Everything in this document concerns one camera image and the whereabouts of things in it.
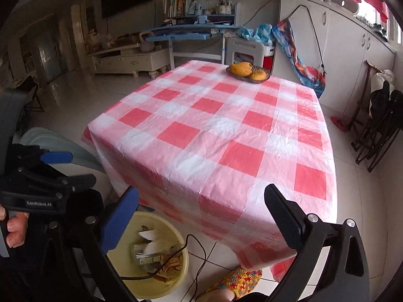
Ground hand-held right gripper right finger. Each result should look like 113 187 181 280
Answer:
263 184 370 302

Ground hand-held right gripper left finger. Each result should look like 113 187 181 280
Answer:
41 185 141 302

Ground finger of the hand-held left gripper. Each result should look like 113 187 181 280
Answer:
11 145 74 173
16 173 96 196

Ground yellow plastic basin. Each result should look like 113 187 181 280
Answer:
107 211 189 299

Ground clear plastic bottle green label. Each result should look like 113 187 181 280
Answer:
130 242 164 266

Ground large white paper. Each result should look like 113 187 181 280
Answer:
139 229 174 255

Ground red snack bag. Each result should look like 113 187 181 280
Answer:
153 253 183 282

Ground person's left hand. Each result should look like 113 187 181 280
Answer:
0 206 30 248

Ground pale grey plastic chair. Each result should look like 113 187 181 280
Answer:
20 127 106 173

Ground floral slipper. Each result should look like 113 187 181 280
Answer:
205 266 262 301

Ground person's foot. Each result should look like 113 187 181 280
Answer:
197 288 237 302

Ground red floor slipper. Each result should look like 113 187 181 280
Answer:
330 116 347 131

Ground cream television stand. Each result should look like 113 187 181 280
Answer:
87 42 171 79

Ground pink checkered tablecloth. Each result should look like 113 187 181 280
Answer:
81 59 338 282

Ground wooden folding chair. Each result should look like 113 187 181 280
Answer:
348 60 383 133

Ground woven fruit plate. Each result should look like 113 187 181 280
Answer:
226 64 271 84

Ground black folding chairs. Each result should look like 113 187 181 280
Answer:
351 82 403 172

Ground cream jug vase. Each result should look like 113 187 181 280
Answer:
139 31 156 52

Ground white sack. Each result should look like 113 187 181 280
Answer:
370 69 394 101

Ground blue study desk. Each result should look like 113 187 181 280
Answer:
140 3 241 70

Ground white cabinet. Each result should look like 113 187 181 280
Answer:
272 0 395 117

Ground blue plastic bag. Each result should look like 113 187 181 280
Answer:
236 23 274 46

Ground row of books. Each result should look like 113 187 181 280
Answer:
162 0 189 18

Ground pair of dark shoes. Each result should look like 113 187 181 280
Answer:
372 22 389 38

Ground white pen holder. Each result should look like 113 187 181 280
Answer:
216 0 233 15

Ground black cable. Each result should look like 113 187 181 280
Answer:
121 234 207 302

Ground colourful drawstring bag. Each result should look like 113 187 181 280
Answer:
272 5 326 98

